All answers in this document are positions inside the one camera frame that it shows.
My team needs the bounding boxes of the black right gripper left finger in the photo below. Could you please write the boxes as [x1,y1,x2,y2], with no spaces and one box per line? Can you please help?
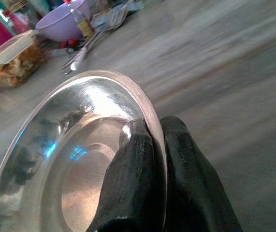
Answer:
[87,119,169,232]

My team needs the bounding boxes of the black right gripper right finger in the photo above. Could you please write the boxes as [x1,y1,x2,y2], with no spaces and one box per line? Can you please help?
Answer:
[159,115,244,232]

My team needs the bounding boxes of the round stainless steel plate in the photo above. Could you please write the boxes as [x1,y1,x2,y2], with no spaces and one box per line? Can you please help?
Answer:
[0,70,169,232]

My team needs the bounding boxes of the metal fork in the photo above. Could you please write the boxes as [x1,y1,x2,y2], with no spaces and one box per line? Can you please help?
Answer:
[60,9,126,74]

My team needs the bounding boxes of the small yellow label bottle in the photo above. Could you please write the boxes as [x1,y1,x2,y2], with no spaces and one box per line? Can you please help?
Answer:
[71,8,95,38]

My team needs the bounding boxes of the clear food container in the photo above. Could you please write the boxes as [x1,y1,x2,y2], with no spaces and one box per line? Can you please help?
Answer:
[0,29,47,87]

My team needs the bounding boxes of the printed paper packet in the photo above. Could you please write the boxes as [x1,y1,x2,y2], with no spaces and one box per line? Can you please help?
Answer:
[92,4,133,28]

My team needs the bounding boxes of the purple plastic bowl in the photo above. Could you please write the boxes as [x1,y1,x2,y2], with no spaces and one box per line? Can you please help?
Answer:
[35,0,92,42]

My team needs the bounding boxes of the teal plastic cup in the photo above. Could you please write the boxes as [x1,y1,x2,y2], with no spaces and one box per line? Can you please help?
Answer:
[0,8,15,34]

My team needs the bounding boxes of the red handled scissors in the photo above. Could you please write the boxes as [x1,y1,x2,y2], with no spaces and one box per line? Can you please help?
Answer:
[60,38,85,54]

